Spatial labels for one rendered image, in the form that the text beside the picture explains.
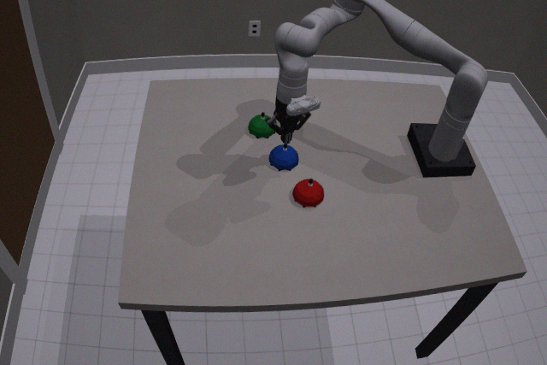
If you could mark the green dome bell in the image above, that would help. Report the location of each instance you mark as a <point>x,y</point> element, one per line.
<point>259,127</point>

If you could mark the blue dome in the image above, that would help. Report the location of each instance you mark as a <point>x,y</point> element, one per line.
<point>283,157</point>

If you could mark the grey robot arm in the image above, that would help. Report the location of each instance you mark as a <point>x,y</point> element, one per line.
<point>465,92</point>

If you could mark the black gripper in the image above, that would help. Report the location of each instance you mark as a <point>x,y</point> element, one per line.
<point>287,126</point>

